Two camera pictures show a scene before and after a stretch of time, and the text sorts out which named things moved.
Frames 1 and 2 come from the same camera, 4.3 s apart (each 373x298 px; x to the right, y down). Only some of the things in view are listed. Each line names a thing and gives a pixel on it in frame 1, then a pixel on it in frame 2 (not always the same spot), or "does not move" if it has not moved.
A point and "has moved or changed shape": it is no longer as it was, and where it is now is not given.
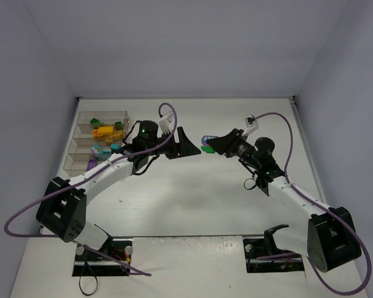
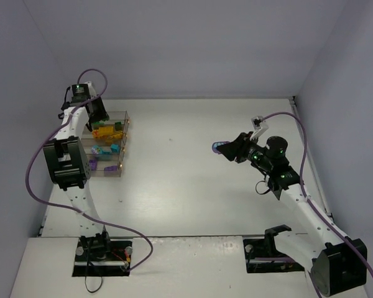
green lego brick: [208, 149] → [102, 121]
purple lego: [205, 138] has moved or changed shape
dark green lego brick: [119, 125] does not move
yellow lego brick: [105, 130] does not move
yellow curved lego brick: [117, 134] does not move
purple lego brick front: [92, 163] does not move
